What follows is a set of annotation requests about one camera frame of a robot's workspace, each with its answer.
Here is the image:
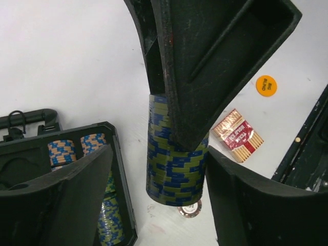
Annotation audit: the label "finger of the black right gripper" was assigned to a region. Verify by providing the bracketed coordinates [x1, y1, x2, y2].
[125, 0, 302, 151]

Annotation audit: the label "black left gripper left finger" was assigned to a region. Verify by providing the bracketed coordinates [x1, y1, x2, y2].
[1, 145, 113, 245]

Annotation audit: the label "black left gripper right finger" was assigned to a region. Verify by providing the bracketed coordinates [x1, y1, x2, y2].
[206, 147, 327, 245]

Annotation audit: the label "brown white poker chip stack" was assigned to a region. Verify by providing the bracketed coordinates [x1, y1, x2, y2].
[177, 200, 202, 218]

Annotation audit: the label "blue green poker chip stack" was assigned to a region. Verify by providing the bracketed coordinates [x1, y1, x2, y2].
[146, 94, 209, 207]

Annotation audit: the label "black poker chip case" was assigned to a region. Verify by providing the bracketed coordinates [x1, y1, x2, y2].
[1, 109, 137, 245]

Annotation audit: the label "green blue chip row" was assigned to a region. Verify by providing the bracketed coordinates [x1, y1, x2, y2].
[97, 171, 125, 245]

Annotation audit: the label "orange blue chip stack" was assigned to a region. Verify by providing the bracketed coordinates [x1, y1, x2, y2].
[47, 139, 77, 168]

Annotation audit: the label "orange big blind button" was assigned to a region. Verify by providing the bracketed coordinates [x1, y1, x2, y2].
[256, 75, 277, 97]

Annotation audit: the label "red playing card deck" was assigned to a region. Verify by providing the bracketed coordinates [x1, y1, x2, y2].
[212, 109, 264, 163]

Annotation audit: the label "black mounting rail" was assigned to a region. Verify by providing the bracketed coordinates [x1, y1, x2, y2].
[272, 88, 327, 193]

